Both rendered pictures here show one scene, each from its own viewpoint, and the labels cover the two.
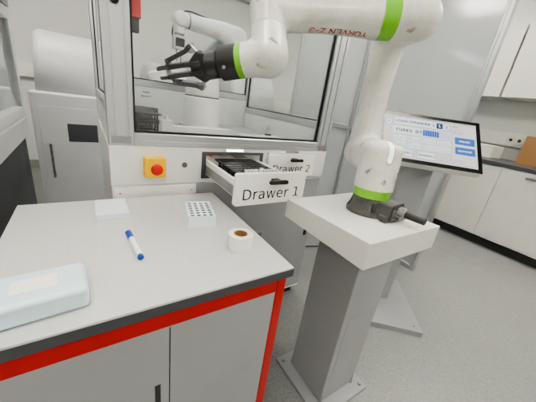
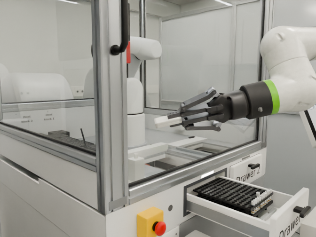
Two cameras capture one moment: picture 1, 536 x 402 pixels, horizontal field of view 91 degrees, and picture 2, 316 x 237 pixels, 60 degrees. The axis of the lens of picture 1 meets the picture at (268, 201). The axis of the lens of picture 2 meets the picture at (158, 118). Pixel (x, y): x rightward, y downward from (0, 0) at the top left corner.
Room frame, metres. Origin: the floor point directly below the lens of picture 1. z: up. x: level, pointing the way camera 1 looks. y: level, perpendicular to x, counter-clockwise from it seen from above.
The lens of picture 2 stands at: (0.18, 0.55, 1.29)
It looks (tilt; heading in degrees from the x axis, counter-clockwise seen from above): 8 degrees down; 349
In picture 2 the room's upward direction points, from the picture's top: straight up
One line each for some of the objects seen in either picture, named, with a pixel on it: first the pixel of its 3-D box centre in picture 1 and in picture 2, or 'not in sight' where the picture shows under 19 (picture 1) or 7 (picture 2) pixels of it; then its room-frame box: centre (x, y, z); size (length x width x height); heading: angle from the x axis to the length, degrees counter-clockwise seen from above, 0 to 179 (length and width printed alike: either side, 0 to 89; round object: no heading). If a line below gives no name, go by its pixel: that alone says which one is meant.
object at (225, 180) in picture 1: (243, 173); (229, 200); (1.06, 0.12, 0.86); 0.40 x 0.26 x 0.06; 35
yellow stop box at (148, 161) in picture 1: (155, 167); (151, 224); (0.93, 0.43, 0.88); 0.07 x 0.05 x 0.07; 125
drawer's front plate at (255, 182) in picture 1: (271, 187); (290, 217); (0.89, -0.01, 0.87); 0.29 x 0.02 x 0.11; 125
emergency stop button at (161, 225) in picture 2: (156, 169); (159, 227); (0.90, 0.41, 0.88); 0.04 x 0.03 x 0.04; 125
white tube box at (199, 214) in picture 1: (199, 213); not in sight; (0.79, 0.22, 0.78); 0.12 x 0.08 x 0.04; 25
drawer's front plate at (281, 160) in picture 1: (291, 164); (247, 171); (1.31, -0.09, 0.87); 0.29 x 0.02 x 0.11; 125
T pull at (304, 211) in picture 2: (277, 181); (300, 210); (0.87, -0.02, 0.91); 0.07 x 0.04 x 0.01; 125
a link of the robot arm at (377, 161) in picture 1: (376, 167); not in sight; (0.91, -0.35, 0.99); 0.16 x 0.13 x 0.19; 5
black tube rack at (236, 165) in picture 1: (245, 172); (232, 199); (1.05, 0.11, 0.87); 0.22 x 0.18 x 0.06; 35
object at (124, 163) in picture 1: (204, 143); (134, 162); (1.55, 0.41, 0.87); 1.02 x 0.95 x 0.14; 125
